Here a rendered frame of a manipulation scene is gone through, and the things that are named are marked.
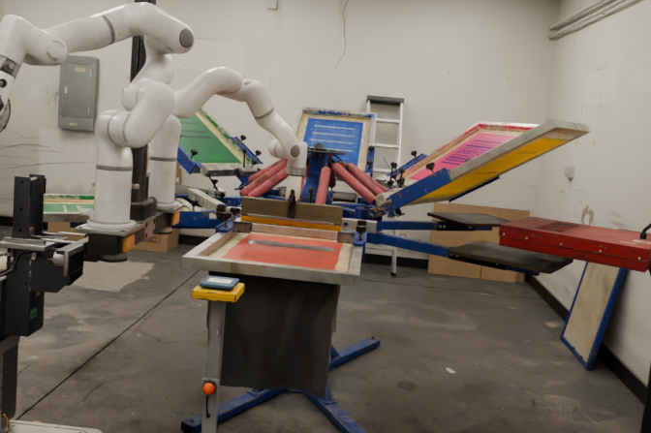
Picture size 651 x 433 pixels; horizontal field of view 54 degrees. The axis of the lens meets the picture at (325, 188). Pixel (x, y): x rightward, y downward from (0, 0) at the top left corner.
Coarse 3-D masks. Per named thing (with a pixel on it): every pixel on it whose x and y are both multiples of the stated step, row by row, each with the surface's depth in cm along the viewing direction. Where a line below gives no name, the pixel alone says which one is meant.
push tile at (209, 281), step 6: (210, 276) 196; (216, 276) 197; (204, 282) 189; (210, 282) 190; (216, 282) 190; (222, 282) 191; (228, 282) 191; (234, 282) 192; (222, 288) 187; (228, 288) 187
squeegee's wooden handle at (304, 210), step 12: (252, 204) 257; (264, 204) 257; (276, 204) 256; (288, 204) 256; (300, 204) 256; (312, 204) 255; (324, 204) 256; (276, 216) 257; (300, 216) 256; (312, 216) 256; (324, 216) 255; (336, 216) 255
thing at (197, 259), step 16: (256, 224) 285; (208, 240) 240; (224, 240) 254; (192, 256) 212; (352, 256) 235; (240, 272) 209; (256, 272) 209; (272, 272) 209; (288, 272) 208; (304, 272) 208; (320, 272) 207; (336, 272) 207; (352, 272) 209
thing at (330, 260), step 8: (296, 240) 273; (304, 240) 275; (312, 240) 276; (296, 248) 257; (336, 248) 264; (328, 256) 248; (336, 256) 249; (288, 264) 227; (296, 264) 228; (328, 264) 233
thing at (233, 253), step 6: (252, 234) 278; (258, 234) 279; (246, 240) 264; (270, 240) 268; (276, 240) 269; (282, 240) 271; (288, 240) 272; (234, 246) 250; (240, 246) 251; (246, 246) 252; (258, 246) 254; (264, 246) 255; (270, 246) 256; (276, 246) 257; (228, 252) 239; (234, 252) 240; (240, 252) 241; (222, 258) 229; (228, 258) 230; (234, 258) 230
